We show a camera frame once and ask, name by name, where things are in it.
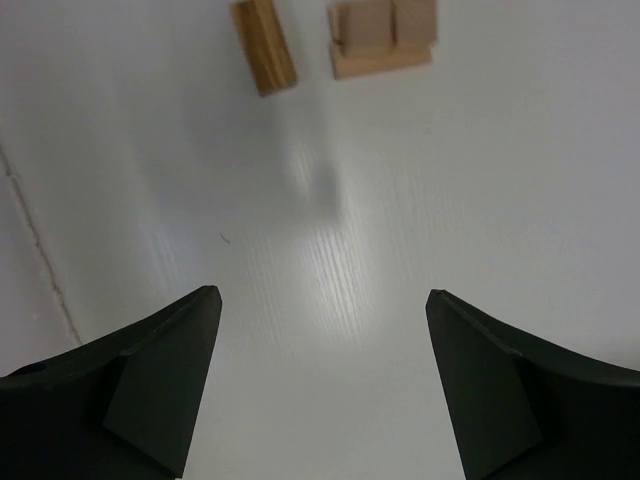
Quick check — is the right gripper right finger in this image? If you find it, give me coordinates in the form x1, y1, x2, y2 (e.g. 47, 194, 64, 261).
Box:
426, 290, 639, 479

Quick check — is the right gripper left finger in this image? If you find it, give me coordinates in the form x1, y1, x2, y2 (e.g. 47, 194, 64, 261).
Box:
1, 286, 222, 479

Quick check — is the small light wood cube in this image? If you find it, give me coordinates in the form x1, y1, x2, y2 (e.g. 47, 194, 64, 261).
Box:
340, 1, 393, 58

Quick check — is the long light wood block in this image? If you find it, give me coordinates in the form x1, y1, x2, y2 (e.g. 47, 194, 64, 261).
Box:
329, 43, 432, 80

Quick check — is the light wood cylinder block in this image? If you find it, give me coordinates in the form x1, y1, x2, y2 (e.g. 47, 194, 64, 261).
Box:
230, 1, 298, 97

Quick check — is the light wood cube block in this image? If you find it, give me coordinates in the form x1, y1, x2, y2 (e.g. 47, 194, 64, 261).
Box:
393, 0, 438, 50

